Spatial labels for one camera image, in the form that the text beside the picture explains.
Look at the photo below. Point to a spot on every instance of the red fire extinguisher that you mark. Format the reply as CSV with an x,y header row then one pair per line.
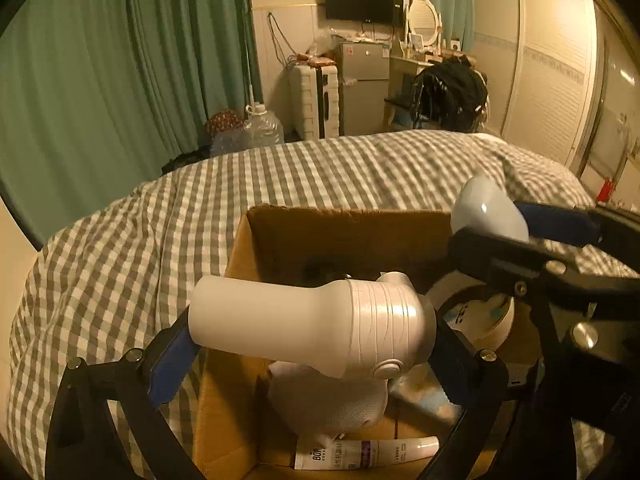
x,y
606,190

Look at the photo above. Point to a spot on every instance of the small photo frame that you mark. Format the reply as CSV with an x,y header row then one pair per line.
x,y
415,39

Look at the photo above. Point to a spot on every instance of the white cream tube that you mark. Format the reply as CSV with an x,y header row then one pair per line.
x,y
350,455

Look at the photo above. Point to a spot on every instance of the white plastic bottle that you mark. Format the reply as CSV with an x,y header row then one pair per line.
x,y
300,320

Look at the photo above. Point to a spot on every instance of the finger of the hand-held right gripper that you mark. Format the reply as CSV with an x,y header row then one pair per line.
x,y
495,257
560,222

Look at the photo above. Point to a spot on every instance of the black jacket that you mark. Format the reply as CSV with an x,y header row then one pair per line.
x,y
450,90

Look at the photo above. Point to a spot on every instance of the wooden dressing table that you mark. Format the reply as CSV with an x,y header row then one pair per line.
x,y
400,67

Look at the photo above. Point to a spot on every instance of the silver small fridge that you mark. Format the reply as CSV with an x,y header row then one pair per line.
x,y
362,90

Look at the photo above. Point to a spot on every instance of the blue tissue packet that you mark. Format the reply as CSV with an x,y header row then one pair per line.
x,y
420,395

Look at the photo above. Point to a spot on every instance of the clear water jug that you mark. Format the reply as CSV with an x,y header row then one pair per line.
x,y
262,127

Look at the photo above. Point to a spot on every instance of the white suitcase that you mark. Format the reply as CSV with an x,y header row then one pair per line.
x,y
307,105

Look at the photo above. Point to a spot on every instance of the clear plastic bag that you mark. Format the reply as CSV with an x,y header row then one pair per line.
x,y
325,40

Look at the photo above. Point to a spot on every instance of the thin white pole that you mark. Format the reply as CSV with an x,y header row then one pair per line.
x,y
249,60

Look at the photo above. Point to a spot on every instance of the white slatted wardrobe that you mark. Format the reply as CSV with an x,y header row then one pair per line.
x,y
540,70

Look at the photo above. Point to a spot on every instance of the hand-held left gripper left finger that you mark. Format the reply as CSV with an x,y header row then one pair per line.
x,y
167,370

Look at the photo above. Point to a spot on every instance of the dark chair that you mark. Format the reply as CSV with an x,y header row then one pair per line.
x,y
397,105

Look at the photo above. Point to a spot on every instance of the grey rounded object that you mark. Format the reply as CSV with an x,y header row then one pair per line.
x,y
325,400

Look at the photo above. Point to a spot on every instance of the grey checked blanket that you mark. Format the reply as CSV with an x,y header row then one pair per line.
x,y
150,240

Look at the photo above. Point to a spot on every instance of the brown cardboard box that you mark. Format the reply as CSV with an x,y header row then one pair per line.
x,y
300,240

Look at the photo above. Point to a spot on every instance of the white oval mirror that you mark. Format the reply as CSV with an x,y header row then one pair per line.
x,y
424,17

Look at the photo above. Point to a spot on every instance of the round white container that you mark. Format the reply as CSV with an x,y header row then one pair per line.
x,y
500,325

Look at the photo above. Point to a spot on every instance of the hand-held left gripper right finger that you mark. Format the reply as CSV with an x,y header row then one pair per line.
x,y
447,365

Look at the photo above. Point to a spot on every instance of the pale blue rounded object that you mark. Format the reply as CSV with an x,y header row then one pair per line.
x,y
487,205

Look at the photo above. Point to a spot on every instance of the floral bag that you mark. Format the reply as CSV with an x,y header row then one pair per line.
x,y
222,122

